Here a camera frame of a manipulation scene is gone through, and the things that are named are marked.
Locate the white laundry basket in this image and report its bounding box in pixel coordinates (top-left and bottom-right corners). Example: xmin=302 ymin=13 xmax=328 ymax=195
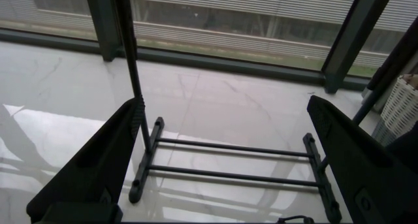
xmin=371 ymin=75 xmax=418 ymax=148

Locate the window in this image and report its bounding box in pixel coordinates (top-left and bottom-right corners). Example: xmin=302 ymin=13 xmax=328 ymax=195
xmin=0 ymin=0 xmax=418 ymax=94

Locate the black clothes rack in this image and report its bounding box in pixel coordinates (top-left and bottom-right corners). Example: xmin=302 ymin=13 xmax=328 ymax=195
xmin=112 ymin=0 xmax=418 ymax=223

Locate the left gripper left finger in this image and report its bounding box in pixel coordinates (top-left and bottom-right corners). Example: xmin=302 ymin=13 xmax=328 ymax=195
xmin=25 ymin=97 xmax=146 ymax=224

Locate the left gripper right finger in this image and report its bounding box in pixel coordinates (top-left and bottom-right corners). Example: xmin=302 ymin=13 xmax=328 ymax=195
xmin=306 ymin=95 xmax=418 ymax=224

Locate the black cable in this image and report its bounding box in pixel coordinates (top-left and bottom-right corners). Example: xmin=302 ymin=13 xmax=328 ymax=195
xmin=276 ymin=214 xmax=315 ymax=224

